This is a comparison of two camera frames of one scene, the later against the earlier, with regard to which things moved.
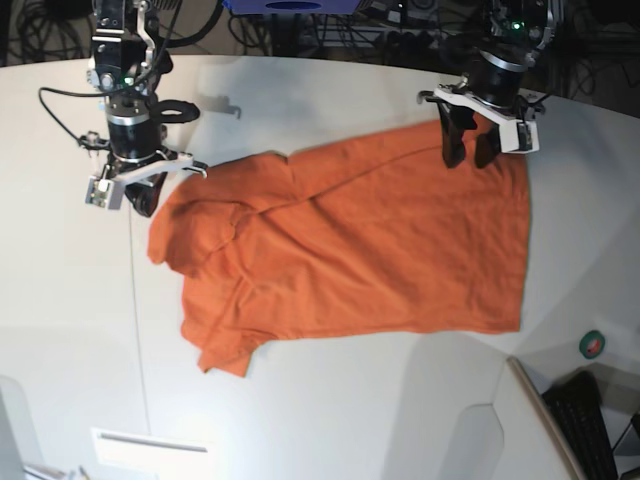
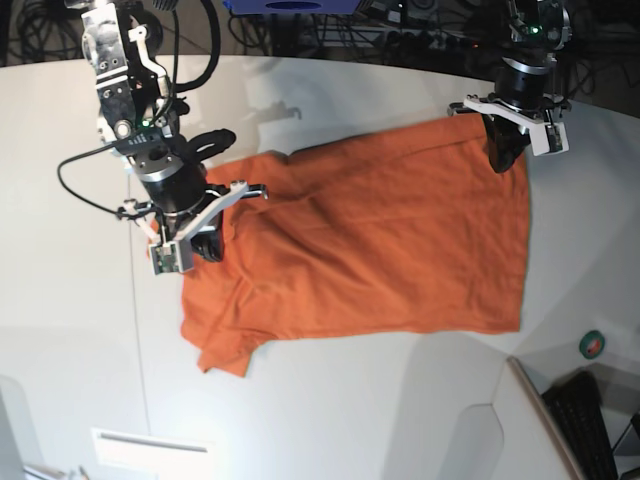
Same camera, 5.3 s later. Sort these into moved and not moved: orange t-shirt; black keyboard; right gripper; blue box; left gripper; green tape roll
Moved: left gripper; right gripper
Not moved: black keyboard; green tape roll; blue box; orange t-shirt
